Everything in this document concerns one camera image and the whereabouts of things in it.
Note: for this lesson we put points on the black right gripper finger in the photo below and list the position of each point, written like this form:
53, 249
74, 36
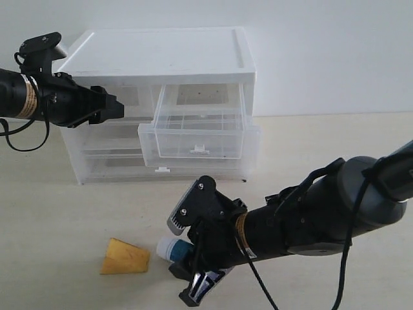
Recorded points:
201, 284
183, 269

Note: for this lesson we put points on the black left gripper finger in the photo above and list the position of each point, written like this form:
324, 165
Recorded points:
113, 111
98, 94

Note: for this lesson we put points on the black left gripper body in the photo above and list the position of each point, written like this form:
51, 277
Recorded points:
63, 102

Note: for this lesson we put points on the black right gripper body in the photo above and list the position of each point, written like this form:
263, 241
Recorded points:
215, 232

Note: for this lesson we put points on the white pill bottle blue label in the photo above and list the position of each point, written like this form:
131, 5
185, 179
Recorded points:
173, 249

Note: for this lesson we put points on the small drawer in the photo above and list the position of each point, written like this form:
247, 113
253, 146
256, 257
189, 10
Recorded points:
200, 121
133, 99

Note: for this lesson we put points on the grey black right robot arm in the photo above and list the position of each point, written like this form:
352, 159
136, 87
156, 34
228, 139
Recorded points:
318, 217

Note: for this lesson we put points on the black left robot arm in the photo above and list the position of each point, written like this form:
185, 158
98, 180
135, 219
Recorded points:
20, 95

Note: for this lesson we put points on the clear plastic drawer cabinet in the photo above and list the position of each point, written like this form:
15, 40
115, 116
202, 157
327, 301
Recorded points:
151, 58

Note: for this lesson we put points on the yellow cheese wedge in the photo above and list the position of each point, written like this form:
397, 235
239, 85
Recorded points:
124, 258

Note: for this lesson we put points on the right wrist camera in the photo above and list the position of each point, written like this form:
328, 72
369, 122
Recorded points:
195, 203

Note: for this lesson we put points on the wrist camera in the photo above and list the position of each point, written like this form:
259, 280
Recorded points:
36, 55
195, 203

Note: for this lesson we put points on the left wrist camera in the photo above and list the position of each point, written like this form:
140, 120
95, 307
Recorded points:
36, 55

